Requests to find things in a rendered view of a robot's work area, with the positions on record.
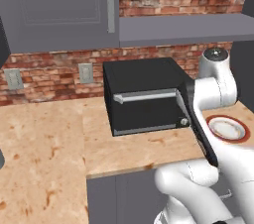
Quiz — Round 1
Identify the black toaster oven door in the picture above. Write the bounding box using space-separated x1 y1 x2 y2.
111 88 189 136

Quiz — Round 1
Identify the black toaster oven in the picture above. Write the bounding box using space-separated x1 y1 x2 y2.
102 56 196 138

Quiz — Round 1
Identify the grey base cupboard door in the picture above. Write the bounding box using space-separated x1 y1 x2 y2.
115 168 168 224
86 174 117 224

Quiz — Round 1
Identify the pale bagel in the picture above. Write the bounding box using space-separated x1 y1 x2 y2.
211 118 246 141

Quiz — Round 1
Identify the white plate with red rim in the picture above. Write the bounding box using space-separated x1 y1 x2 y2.
204 114 251 144

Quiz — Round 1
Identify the dark grey tall cupboard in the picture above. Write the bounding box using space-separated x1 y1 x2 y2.
229 40 254 114

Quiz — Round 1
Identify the dark grey appliance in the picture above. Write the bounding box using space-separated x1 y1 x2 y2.
0 16 12 67

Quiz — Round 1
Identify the silver toaster oven door handle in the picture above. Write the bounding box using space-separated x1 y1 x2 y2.
112 89 179 105

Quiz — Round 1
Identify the grey wall outlet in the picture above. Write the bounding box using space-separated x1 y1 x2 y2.
3 67 25 91
77 62 94 85

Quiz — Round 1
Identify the grey wall shelf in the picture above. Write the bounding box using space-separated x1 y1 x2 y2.
118 13 254 49

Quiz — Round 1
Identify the grey wall cupboard handle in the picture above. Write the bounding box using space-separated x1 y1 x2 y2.
105 0 116 34

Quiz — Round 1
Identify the grey wall cupboard door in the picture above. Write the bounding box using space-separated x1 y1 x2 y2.
0 0 116 55

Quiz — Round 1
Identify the silver base cupboard handle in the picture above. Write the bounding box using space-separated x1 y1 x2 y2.
219 189 233 200

